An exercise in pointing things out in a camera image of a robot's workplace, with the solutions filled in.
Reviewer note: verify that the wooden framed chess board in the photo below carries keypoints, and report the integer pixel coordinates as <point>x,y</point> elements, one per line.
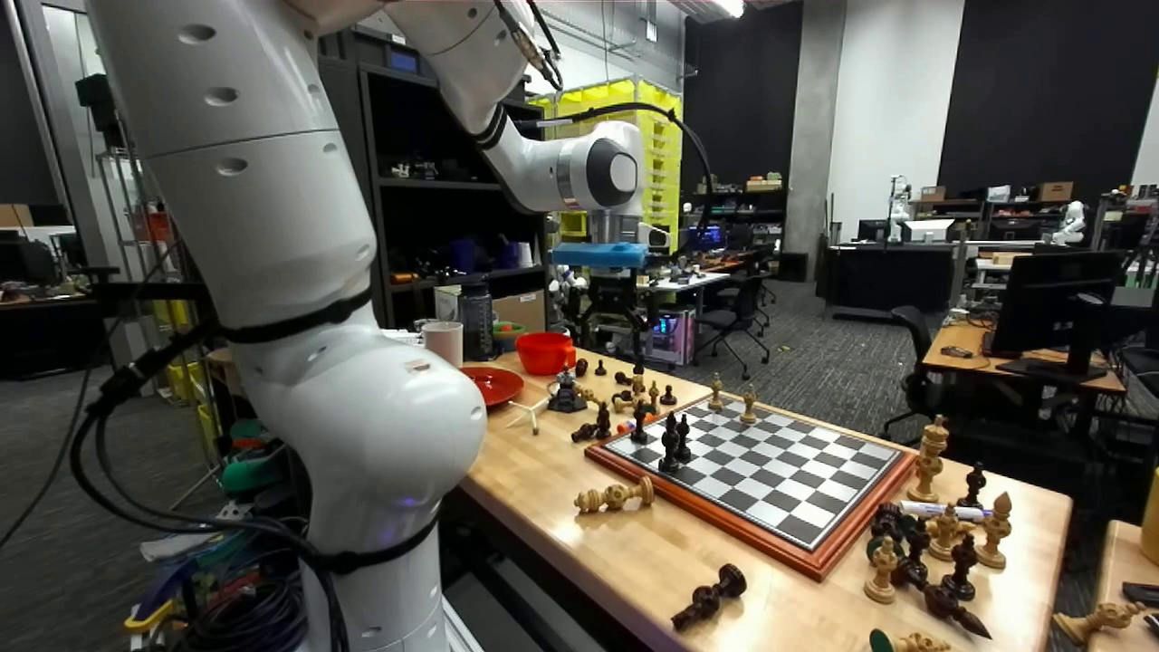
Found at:
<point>761,475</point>

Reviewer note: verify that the white mug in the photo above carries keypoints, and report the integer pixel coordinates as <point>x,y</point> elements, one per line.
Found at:
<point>444,346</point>

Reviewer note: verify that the black flat item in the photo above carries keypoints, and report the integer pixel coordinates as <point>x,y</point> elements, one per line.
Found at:
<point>1143,594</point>

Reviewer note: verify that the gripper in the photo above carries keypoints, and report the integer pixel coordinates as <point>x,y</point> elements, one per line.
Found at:
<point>618,288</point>

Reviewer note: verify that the red bowl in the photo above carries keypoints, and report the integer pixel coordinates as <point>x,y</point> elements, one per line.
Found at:
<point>545,355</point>

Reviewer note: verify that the black shelf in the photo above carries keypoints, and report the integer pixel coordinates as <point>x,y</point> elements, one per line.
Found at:
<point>435,208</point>

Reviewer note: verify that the cardboard box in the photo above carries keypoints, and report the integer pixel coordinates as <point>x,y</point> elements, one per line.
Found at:
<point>521,311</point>

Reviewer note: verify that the light chess piece green base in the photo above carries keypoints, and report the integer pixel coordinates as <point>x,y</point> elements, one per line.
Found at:
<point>910,643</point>

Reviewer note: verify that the dark chess bishop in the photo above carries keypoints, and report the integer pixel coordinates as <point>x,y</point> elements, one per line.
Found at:
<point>951,609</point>

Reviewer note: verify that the monitor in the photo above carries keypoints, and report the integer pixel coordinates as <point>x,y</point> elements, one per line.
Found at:
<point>1050,303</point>

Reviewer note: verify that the row of office chairs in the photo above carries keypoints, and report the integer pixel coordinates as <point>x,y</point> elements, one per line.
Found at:
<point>733,312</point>

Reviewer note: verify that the white marker pen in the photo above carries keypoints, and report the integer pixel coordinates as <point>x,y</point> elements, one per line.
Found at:
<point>942,511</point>

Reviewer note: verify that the dark water bottle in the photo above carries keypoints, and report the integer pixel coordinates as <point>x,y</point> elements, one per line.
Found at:
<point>476,321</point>

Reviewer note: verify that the red plate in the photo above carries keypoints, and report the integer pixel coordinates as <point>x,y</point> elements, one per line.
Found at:
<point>492,386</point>

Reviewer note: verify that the camera on mount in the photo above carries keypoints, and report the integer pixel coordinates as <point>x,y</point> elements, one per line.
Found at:
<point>98,104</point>

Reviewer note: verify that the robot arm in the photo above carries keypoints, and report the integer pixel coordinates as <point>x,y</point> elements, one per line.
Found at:
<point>299,235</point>

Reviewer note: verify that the light chess bishop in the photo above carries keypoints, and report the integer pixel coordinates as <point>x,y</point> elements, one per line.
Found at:
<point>994,534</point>

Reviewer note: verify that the white humanoid robot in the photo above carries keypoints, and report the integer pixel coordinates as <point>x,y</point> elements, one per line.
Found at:
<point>899,206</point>
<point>1072,222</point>

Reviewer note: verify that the yellow container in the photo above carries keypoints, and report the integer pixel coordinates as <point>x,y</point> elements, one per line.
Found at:
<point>1152,521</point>

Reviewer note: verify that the wooden desk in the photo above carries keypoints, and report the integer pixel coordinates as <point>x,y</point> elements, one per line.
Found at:
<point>964,349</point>

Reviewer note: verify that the yellow bin rack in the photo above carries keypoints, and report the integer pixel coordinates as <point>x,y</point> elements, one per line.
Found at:
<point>661,136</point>

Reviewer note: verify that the light chess pawn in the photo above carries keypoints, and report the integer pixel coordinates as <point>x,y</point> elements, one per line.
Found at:
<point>881,575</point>

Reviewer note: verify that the lit computer case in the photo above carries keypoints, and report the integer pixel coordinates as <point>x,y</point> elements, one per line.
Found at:
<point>672,337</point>

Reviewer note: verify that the tall light chess king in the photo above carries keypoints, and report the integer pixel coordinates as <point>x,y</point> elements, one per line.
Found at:
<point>928,462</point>

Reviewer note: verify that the office chair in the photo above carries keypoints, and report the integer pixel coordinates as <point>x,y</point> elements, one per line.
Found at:
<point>914,362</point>

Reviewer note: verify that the white plastic piece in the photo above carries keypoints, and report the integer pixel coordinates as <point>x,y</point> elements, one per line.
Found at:
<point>530,415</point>

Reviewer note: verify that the green bowl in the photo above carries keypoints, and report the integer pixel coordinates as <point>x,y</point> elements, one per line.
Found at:
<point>505,333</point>

